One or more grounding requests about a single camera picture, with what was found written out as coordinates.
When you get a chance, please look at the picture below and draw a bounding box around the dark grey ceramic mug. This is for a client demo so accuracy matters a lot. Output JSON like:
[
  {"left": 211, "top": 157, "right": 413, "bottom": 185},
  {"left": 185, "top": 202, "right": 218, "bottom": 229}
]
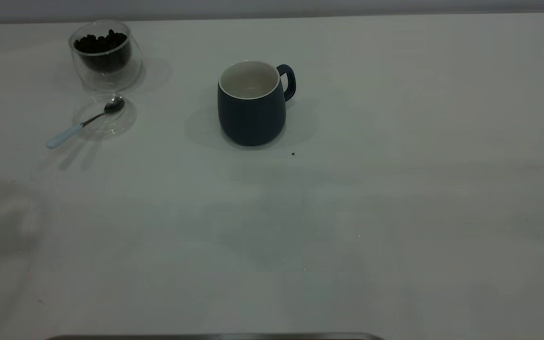
[{"left": 217, "top": 60, "right": 297, "bottom": 147}]

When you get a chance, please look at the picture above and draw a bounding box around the spoon with pale blue handle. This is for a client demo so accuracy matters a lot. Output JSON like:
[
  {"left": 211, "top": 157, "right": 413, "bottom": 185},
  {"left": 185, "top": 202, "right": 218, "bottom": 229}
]
[{"left": 46, "top": 96, "right": 126, "bottom": 150}]

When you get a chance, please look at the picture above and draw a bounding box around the coffee bean pile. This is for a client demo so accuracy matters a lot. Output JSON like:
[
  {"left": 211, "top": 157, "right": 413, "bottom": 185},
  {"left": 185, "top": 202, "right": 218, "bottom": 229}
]
[{"left": 74, "top": 29, "right": 131, "bottom": 73}]

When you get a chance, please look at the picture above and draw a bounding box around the small clear glass dish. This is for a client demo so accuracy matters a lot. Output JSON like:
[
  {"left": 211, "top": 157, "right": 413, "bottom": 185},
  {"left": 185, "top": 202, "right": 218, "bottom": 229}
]
[{"left": 72, "top": 93, "right": 137, "bottom": 140}]

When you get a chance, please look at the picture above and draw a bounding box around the double-wall glass cup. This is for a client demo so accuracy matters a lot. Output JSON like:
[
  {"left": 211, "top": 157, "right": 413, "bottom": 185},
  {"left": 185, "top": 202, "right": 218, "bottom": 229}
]
[{"left": 68, "top": 20, "right": 143, "bottom": 92}]

